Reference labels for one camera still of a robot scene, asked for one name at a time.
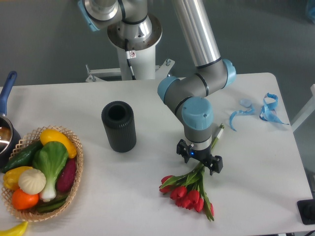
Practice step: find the yellow bell pepper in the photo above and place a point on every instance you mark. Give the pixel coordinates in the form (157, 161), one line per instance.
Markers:
(11, 177)

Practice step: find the blue ribbon tangle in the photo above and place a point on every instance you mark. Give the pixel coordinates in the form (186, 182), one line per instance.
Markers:
(268, 110)

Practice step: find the white table leg frame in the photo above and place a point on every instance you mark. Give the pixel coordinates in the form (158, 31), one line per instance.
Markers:
(305, 112)

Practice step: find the white steamed bun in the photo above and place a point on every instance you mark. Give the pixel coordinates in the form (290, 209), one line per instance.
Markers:
(32, 181)

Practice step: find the dark green cucumber in basket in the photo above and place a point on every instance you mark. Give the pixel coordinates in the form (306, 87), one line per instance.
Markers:
(52, 205)

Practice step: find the green bok choy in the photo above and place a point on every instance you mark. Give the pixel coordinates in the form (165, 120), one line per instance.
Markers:
(51, 160)

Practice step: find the orange fruit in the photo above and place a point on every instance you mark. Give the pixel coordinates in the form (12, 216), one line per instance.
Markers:
(22, 200)

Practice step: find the purple sweet potato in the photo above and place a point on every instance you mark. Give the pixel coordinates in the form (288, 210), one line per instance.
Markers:
(66, 178)

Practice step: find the blue handled saucepan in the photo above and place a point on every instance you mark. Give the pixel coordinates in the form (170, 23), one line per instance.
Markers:
(9, 137)

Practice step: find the yellow banana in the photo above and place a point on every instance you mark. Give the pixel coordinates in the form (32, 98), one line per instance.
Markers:
(17, 230)

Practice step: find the red tulip bouquet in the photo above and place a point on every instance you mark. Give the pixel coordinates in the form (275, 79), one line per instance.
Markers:
(188, 190)

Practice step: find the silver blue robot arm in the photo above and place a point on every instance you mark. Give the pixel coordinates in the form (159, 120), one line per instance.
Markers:
(187, 97)

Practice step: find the black ribbed vase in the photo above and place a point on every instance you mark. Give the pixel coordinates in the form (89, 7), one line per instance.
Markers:
(118, 120)

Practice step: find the blue ribbon strip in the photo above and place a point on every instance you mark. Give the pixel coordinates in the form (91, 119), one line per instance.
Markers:
(249, 110)

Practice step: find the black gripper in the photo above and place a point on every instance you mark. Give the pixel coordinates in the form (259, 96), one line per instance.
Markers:
(201, 152)

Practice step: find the black device at edge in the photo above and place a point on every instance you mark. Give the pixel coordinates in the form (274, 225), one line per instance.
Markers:
(307, 211)

